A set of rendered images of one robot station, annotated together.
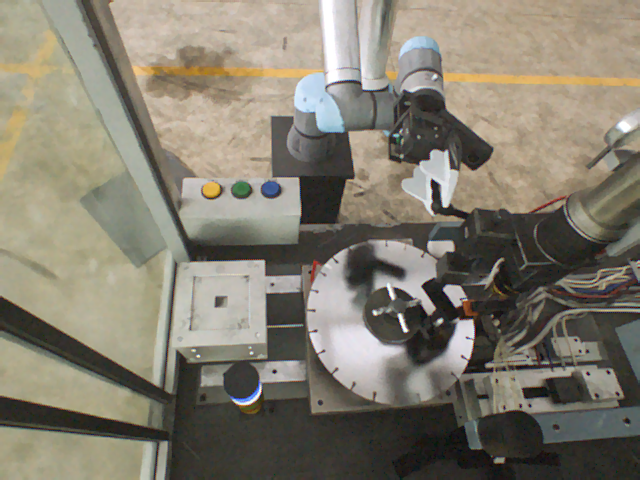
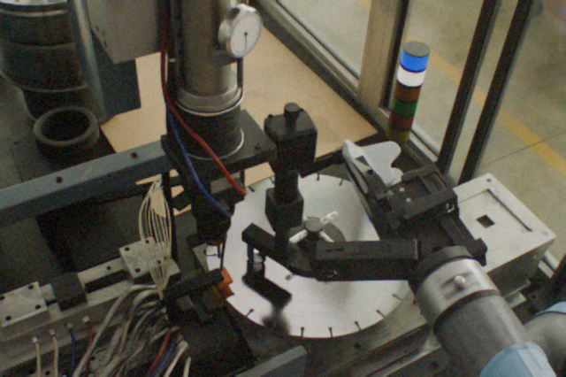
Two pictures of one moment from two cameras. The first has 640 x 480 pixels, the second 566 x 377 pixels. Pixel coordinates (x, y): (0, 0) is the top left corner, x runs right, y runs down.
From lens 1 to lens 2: 0.98 m
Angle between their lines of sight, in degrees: 73
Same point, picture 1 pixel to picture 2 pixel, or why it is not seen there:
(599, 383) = (24, 301)
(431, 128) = (413, 197)
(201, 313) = (492, 205)
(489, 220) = (298, 120)
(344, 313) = (361, 229)
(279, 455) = not seen: hidden behind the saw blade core
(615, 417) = (70, 179)
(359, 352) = (326, 203)
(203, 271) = (527, 237)
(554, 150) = not seen: outside the picture
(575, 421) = (113, 165)
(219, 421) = not seen: hidden behind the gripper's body
